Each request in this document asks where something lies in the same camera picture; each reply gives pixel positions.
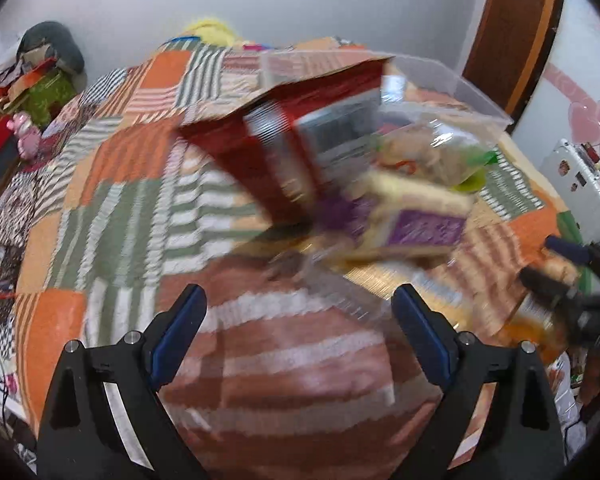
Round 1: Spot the red snack box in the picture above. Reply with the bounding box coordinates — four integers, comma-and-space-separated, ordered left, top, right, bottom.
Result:
179, 56, 397, 223

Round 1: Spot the striped patchwork blanket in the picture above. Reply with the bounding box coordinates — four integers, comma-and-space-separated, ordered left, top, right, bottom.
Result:
0, 36, 581, 480

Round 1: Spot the clear plastic container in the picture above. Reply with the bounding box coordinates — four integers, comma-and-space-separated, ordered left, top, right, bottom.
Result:
259, 51, 514, 196

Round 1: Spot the clear bag of cookies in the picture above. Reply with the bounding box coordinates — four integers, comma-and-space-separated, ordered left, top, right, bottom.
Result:
377, 110, 502, 192

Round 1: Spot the purple snack box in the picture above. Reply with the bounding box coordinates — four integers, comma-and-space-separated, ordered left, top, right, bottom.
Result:
320, 169, 475, 263

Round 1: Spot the green patterned box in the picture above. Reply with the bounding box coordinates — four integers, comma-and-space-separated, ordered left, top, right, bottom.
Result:
22, 71, 79, 128

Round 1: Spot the white appliance with magnets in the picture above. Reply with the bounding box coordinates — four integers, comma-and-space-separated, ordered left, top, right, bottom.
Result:
539, 138, 600, 243

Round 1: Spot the yellow snack packet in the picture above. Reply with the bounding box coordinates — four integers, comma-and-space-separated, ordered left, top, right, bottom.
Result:
497, 255, 573, 366

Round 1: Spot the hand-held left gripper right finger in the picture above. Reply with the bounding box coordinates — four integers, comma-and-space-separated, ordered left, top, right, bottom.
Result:
387, 284, 566, 480

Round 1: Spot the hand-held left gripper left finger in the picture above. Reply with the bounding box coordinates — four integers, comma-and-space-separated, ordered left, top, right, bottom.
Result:
37, 284, 211, 480

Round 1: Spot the brown wooden door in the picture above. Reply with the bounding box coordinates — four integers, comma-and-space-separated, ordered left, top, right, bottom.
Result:
461, 0, 567, 122

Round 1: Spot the pink heart wall sticker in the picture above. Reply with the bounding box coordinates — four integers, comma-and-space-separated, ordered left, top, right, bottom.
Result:
544, 64, 600, 147

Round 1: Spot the yellow plush toy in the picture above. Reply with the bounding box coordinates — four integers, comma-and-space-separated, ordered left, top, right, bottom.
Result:
181, 18, 242, 47

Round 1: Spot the pink toy figure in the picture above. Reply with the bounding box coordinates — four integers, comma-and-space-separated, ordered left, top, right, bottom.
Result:
11, 112, 43, 162

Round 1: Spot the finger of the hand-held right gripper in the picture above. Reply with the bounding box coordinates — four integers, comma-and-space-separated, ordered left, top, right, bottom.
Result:
545, 235, 595, 267
520, 266, 587, 322

